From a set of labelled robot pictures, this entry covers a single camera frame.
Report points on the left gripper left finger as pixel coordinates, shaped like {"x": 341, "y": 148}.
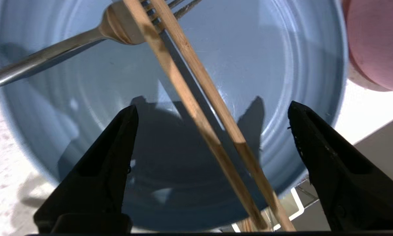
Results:
{"x": 95, "y": 183}

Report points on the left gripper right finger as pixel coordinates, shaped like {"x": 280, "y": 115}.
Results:
{"x": 340, "y": 183}

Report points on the wooden chopstick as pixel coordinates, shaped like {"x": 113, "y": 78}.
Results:
{"x": 190, "y": 111}
{"x": 216, "y": 98}

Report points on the silver metal fork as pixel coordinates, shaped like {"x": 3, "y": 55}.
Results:
{"x": 62, "y": 52}

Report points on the pink ceramic bowl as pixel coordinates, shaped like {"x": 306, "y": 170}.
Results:
{"x": 376, "y": 42}

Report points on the blue ceramic bowl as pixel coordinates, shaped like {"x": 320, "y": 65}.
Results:
{"x": 235, "y": 82}

